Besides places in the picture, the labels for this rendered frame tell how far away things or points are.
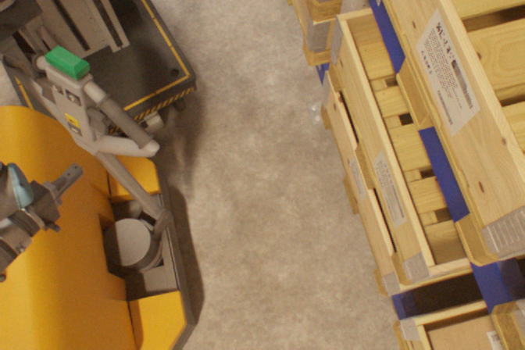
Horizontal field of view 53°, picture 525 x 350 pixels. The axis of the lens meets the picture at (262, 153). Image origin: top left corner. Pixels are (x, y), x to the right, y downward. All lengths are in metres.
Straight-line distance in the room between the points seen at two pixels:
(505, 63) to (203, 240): 1.56
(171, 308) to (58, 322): 0.54
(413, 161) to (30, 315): 1.18
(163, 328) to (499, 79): 1.40
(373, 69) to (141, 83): 1.02
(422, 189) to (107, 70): 1.41
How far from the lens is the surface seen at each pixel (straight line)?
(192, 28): 2.81
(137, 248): 1.98
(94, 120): 1.20
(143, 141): 1.12
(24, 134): 1.75
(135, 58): 2.39
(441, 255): 1.66
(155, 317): 2.02
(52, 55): 1.13
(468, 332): 1.95
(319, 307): 2.34
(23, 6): 1.20
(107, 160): 1.42
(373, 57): 1.84
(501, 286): 1.27
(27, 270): 1.61
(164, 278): 2.10
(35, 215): 1.27
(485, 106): 0.97
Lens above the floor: 2.33
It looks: 70 degrees down
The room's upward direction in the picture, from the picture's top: 4 degrees counter-clockwise
